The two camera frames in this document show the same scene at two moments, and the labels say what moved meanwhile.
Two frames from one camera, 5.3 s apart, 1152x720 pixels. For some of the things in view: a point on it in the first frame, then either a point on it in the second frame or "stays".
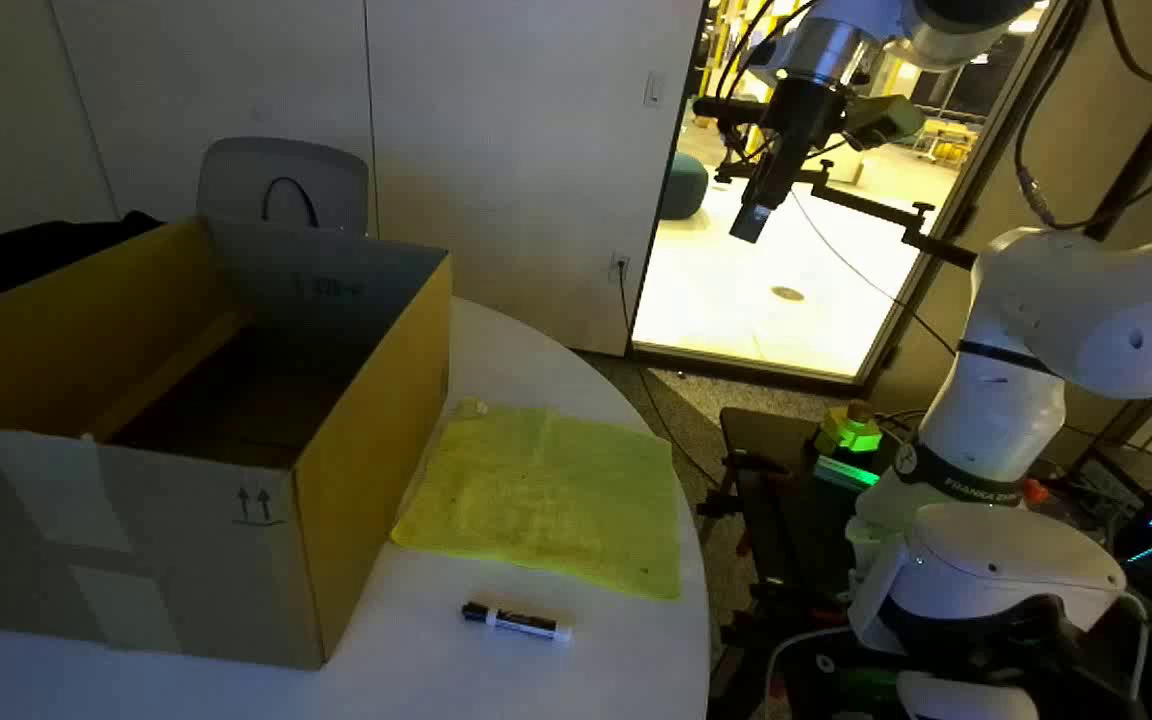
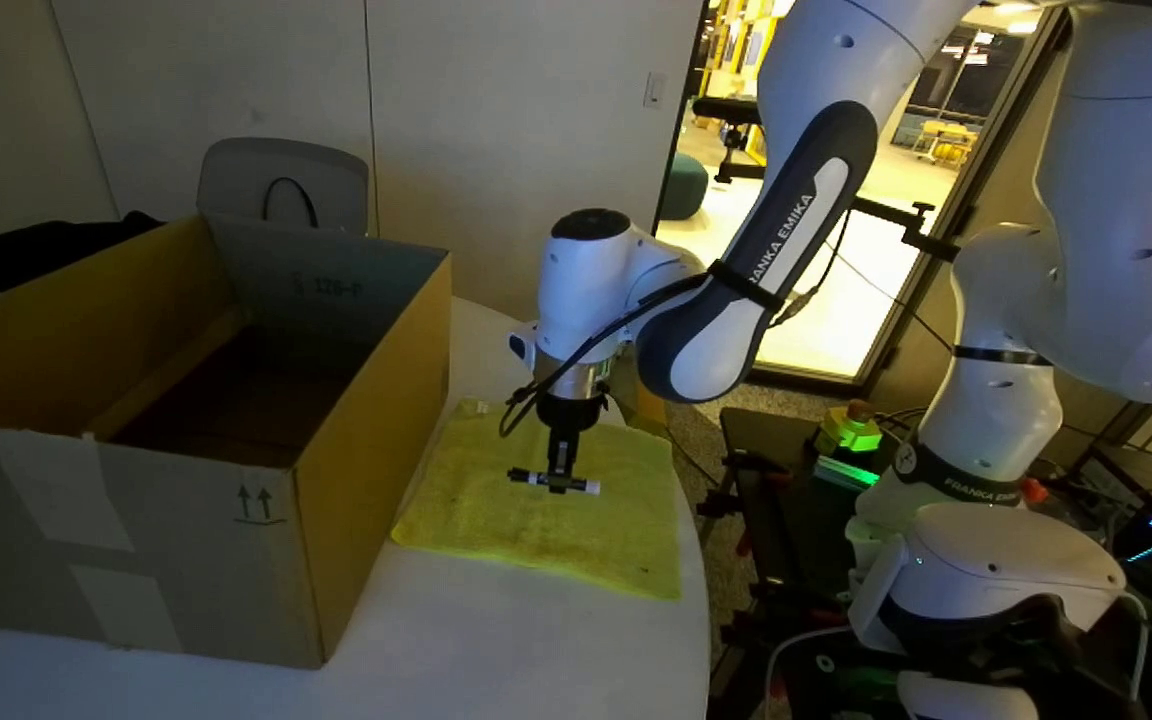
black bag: [8, 253] stays
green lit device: [854, 454] stays
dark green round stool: [686, 182] stays
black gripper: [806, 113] to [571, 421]
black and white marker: [512, 623] to [519, 472]
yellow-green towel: [572, 495] stays
